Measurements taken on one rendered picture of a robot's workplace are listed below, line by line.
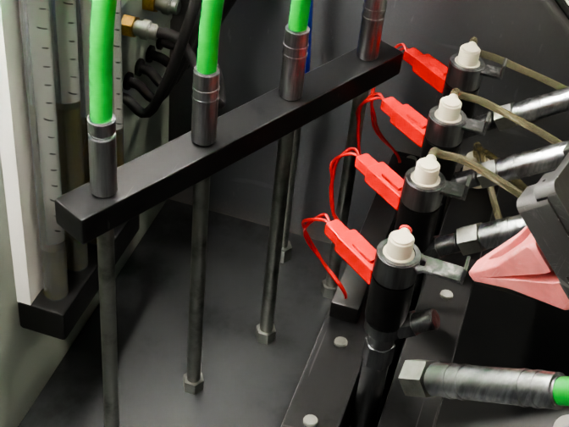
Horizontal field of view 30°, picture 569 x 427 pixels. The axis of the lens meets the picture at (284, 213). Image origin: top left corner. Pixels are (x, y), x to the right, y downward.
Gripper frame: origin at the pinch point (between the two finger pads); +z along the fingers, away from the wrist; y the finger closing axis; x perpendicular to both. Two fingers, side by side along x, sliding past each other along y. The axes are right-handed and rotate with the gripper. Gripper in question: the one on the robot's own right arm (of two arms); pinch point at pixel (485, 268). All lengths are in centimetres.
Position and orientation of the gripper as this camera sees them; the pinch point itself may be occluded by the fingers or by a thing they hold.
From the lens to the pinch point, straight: 65.8
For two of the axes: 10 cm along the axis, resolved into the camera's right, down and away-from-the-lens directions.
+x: -5.3, 5.1, -6.7
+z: -6.6, 2.5, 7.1
